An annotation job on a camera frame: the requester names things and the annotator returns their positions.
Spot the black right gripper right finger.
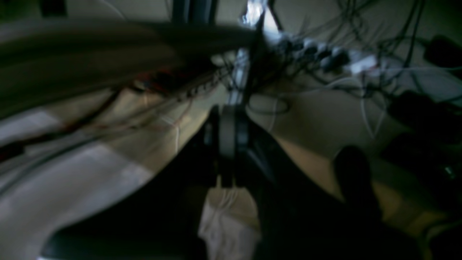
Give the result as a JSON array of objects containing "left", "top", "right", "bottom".
[{"left": 235, "top": 108, "right": 421, "bottom": 260}]

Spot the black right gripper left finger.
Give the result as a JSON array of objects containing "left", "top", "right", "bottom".
[{"left": 42, "top": 105, "right": 237, "bottom": 260}]

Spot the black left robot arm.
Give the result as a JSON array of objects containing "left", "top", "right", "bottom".
[{"left": 0, "top": 19, "right": 256, "bottom": 119}]

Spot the white power strip on floor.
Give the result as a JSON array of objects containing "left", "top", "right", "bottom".
[{"left": 276, "top": 37, "right": 379, "bottom": 76}]

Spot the aluminium frame post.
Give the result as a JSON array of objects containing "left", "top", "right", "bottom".
[{"left": 227, "top": 0, "right": 268, "bottom": 106}]

